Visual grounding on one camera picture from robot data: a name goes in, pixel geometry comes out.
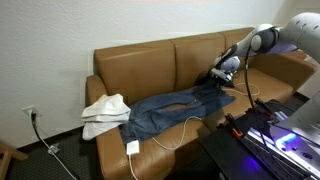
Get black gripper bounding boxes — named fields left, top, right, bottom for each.
left=209, top=55, right=241, bottom=88

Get blue denim trousers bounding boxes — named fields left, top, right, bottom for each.
left=119, top=79, right=237, bottom=145

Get brown leather couch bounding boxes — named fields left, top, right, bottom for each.
left=85, top=27, right=318, bottom=180

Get black crumpled garment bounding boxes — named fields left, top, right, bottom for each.
left=199, top=74, right=236, bottom=89

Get black orange clamp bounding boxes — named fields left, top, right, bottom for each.
left=224, top=113, right=244, bottom=138

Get black red clamp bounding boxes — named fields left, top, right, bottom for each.
left=254, top=98, right=278, bottom=117

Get black robot table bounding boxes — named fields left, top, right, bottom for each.
left=199, top=98, right=320, bottom=180

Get white power adapter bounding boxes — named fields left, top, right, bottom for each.
left=125, top=139, right=141, bottom=156

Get white folded cloth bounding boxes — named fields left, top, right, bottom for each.
left=80, top=93, right=132, bottom=141

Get small white floor tag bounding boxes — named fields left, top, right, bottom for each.
left=47, top=143, right=60, bottom=155

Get wooden furniture leg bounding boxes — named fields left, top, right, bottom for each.
left=0, top=141, right=29, bottom=180

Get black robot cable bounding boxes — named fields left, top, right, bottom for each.
left=243, top=44, right=301, bottom=180

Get white charging cable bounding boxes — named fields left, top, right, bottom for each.
left=152, top=82, right=261, bottom=151

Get metal base rail plate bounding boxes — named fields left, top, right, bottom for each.
left=246, top=109, right=320, bottom=176

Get white adapter power cord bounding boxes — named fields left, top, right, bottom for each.
left=127, top=153, right=139, bottom=180

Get black plugged power cord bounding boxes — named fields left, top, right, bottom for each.
left=29, top=111, right=79, bottom=180

